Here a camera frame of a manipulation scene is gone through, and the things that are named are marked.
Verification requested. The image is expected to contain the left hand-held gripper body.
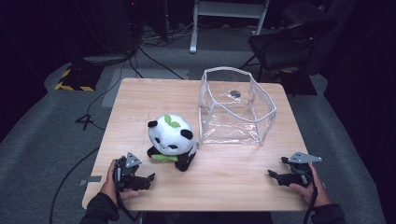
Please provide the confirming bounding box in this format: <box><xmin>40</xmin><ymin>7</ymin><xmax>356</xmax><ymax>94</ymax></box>
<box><xmin>113</xmin><ymin>151</ymin><xmax>148</xmax><ymax>191</ymax></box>

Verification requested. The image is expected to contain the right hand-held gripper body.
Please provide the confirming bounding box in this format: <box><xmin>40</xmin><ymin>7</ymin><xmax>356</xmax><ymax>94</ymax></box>
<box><xmin>287</xmin><ymin>150</ymin><xmax>323</xmax><ymax>188</ymax></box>

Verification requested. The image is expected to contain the panda plush toy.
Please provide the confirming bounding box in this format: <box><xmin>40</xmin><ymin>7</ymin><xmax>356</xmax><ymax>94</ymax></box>
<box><xmin>146</xmin><ymin>113</ymin><xmax>198</xmax><ymax>173</ymax></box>

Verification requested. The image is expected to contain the clear plastic bag white trim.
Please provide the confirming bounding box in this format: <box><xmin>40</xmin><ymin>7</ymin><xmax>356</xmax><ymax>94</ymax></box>
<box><xmin>198</xmin><ymin>66</ymin><xmax>277</xmax><ymax>147</ymax></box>

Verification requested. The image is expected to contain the person's left hand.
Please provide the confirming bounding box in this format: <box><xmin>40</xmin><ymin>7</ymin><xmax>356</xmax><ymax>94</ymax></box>
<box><xmin>99</xmin><ymin>159</ymin><xmax>140</xmax><ymax>206</ymax></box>

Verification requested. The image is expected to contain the person's right hand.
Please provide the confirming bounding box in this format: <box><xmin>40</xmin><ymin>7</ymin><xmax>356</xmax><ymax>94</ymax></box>
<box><xmin>287</xmin><ymin>163</ymin><xmax>332</xmax><ymax>208</ymax></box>

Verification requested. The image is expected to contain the grey tape strip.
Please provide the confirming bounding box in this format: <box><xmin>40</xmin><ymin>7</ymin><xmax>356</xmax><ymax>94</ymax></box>
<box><xmin>78</xmin><ymin>175</ymin><xmax>103</xmax><ymax>188</ymax></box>

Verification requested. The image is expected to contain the yellow black striped base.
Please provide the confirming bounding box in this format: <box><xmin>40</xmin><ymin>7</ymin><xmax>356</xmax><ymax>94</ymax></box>
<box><xmin>54</xmin><ymin>63</ymin><xmax>105</xmax><ymax>93</ymax></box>

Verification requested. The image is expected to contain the black chair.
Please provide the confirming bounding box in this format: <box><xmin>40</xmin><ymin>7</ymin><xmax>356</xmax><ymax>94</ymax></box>
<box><xmin>239</xmin><ymin>1</ymin><xmax>358</xmax><ymax>82</ymax></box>

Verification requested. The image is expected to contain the black equipment stand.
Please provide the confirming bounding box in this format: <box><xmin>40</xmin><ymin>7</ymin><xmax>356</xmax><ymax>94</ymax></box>
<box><xmin>81</xmin><ymin>0</ymin><xmax>139</xmax><ymax>65</ymax></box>

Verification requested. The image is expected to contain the white metal stand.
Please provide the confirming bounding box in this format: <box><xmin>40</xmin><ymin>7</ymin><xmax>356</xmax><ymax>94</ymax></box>
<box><xmin>189</xmin><ymin>0</ymin><xmax>271</xmax><ymax>55</ymax></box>

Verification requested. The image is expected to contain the left hand-held gripper cable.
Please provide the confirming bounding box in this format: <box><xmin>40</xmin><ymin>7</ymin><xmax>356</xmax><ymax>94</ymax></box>
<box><xmin>115</xmin><ymin>164</ymin><xmax>139</xmax><ymax>223</ymax></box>

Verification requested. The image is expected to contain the hand-held gripper cable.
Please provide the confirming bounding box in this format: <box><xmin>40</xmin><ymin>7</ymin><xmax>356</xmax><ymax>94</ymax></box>
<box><xmin>303</xmin><ymin>172</ymin><xmax>319</xmax><ymax>224</ymax></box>
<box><xmin>115</xmin><ymin>164</ymin><xmax>139</xmax><ymax>223</ymax></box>

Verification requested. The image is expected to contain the right hand-held gripper cable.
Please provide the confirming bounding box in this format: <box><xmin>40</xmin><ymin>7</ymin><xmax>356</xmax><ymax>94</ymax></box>
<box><xmin>303</xmin><ymin>172</ymin><xmax>319</xmax><ymax>224</ymax></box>

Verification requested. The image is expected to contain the long black floor cable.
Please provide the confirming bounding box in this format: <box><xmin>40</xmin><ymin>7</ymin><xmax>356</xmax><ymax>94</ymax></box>
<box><xmin>49</xmin><ymin>145</ymin><xmax>101</xmax><ymax>224</ymax></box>

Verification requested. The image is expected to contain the thin black floor cable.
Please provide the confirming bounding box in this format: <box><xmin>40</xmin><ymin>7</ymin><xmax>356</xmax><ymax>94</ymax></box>
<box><xmin>128</xmin><ymin>46</ymin><xmax>185</xmax><ymax>80</ymax></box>

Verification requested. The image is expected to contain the bundle of floor cables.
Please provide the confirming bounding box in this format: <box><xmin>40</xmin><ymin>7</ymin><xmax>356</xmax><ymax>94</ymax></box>
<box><xmin>138</xmin><ymin>17</ymin><xmax>202</xmax><ymax>49</ymax></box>

